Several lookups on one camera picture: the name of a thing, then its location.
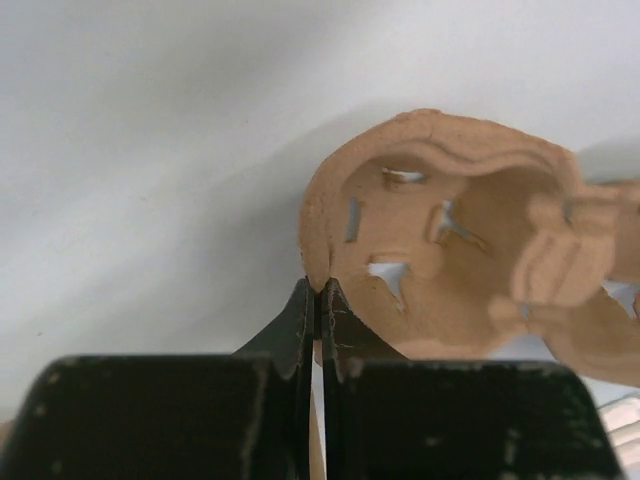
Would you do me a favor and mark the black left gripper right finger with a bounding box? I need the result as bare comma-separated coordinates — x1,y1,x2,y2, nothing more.
319,280,625,479

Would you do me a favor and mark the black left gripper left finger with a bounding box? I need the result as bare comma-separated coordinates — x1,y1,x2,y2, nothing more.
1,280,314,479

